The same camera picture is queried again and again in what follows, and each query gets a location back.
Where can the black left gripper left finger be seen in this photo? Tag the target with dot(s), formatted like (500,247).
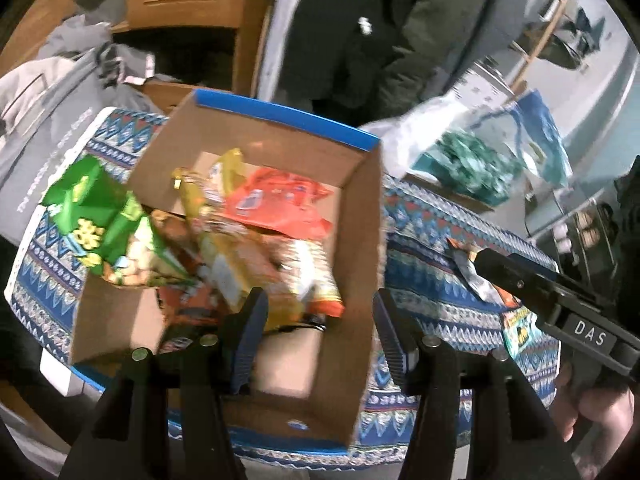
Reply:
(128,437)

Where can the teal anime snack bag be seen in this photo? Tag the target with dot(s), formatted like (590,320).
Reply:
(520,330)

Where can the orange monster snack bag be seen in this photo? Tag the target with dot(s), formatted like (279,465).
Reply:
(189,312)

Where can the orange chips snack bag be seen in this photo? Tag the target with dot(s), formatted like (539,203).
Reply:
(464,255)

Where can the gold yellow snack bag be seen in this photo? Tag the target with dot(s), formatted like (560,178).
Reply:
(237,264)

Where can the green snack bag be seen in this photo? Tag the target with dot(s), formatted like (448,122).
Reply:
(108,230)

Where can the striped orange snack bag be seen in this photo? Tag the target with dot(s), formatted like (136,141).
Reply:
(305,269)

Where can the blue cardboard box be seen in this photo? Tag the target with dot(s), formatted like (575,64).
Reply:
(306,386)

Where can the orange red snack bag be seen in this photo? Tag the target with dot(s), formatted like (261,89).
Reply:
(279,201)

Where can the person's right hand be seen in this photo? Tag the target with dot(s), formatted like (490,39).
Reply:
(610,410)

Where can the blue patterned tablecloth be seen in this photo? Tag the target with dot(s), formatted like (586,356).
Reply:
(77,317)

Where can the shoe rack with shoes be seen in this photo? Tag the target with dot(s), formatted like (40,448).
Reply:
(578,229)

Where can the blue white shopping bag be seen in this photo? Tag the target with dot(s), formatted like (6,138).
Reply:
(525,129)

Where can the teal box of green wrappers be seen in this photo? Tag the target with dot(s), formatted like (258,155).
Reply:
(464,163)

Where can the white plastic bag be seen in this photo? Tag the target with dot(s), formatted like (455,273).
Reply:
(405,138)

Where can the grey fabric laundry bag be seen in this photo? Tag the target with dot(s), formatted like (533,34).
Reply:
(46,106)

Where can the dark hanging jackets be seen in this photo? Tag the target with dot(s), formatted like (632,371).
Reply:
(356,61)

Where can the wooden louvered wardrobe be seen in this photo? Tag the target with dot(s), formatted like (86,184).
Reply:
(198,43)

